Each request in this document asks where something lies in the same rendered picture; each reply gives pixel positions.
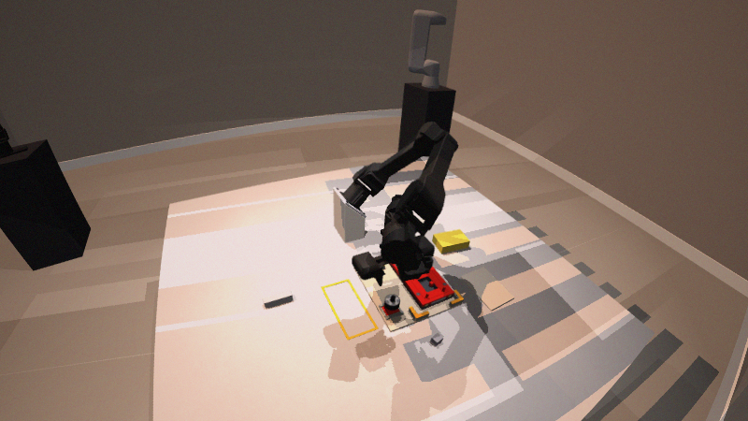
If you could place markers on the yellow rectangular block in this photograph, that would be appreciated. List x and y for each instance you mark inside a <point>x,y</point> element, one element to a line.
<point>450,241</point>

